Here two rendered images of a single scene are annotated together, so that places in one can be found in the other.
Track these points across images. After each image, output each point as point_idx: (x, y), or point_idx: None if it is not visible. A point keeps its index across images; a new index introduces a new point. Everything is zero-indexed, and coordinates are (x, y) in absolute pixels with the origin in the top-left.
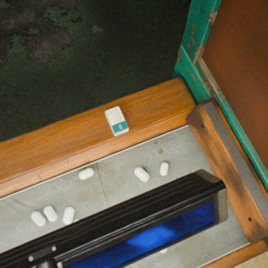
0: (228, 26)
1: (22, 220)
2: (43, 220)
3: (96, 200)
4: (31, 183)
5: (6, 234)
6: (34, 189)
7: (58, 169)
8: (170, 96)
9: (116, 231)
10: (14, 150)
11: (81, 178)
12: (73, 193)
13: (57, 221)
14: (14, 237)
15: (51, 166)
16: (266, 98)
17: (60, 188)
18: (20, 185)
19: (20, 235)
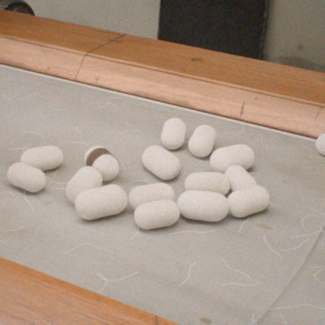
0: None
1: (144, 130)
2: (178, 131)
3: (315, 188)
4: (217, 111)
5: (96, 125)
6: (215, 120)
7: (287, 117)
8: None
9: None
10: (241, 65)
11: (320, 142)
12: (277, 158)
13: (199, 162)
14: (104, 135)
15: (278, 102)
16: None
17: (261, 141)
18: (199, 99)
19: (115, 138)
